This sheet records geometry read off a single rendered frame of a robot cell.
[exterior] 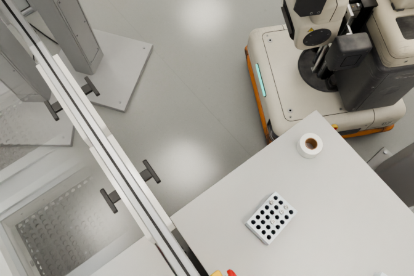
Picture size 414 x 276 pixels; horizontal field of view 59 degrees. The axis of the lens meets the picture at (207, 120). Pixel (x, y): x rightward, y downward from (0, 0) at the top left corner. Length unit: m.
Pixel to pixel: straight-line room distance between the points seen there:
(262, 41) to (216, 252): 1.18
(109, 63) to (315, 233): 1.51
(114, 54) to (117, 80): 0.17
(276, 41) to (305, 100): 0.35
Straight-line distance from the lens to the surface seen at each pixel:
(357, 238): 1.17
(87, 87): 1.11
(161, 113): 2.04
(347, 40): 1.43
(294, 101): 1.79
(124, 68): 2.17
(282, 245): 1.11
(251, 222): 1.07
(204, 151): 1.94
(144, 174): 0.98
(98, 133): 0.95
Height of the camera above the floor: 1.85
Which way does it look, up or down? 67 degrees down
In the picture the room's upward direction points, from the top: 1 degrees clockwise
